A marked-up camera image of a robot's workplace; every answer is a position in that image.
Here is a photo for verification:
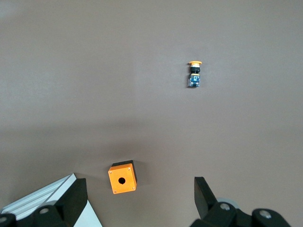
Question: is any white drawer cabinet housing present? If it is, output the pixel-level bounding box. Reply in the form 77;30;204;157
0;172;103;227

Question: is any yellow mushroom push button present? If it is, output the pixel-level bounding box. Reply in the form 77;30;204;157
186;60;204;89

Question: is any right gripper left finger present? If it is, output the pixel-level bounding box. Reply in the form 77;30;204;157
32;177;89;227

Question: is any orange box with hole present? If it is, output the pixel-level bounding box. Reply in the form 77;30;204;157
107;159;138;195

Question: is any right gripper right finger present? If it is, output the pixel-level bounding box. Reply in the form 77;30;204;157
190;176;253;227

